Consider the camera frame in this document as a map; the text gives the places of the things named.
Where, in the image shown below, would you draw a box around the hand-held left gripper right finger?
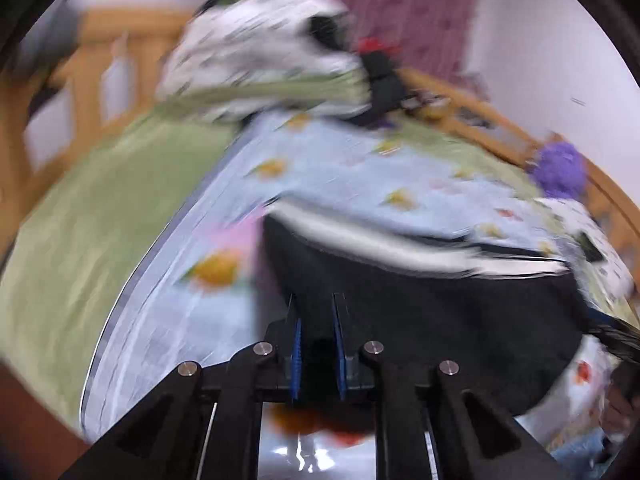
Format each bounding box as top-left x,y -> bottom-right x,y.
332,292 -> 571,480

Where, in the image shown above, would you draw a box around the red chair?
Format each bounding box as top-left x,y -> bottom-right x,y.
356,36 -> 401,56

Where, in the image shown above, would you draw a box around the purple plush toy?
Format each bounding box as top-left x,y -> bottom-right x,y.
531,141 -> 587,200

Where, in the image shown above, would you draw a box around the white patterned pillow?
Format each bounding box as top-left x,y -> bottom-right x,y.
155,0 -> 373,123

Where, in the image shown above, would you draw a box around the black clothes pile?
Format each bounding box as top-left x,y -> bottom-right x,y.
350,50 -> 416,128

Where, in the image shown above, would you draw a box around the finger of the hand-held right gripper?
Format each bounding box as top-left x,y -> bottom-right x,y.
586,310 -> 640,362

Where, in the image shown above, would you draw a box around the fruit print plastic tablecloth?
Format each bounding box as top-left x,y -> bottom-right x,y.
80,110 -> 616,480

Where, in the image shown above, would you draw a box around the red patterned curtain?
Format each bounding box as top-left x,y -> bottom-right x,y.
240,0 -> 483,91

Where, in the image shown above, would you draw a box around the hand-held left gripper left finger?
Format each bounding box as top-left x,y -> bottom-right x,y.
60,294 -> 303,480

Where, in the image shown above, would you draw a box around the green bed sheet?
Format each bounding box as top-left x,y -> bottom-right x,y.
0,110 -> 546,441

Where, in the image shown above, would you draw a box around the white floral pillow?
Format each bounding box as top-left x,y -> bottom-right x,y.
535,197 -> 636,311

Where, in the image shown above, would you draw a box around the black pants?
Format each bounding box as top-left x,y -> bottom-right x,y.
257,199 -> 590,436

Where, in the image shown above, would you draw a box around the wooden bed frame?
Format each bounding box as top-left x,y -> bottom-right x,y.
0,7 -> 640,281

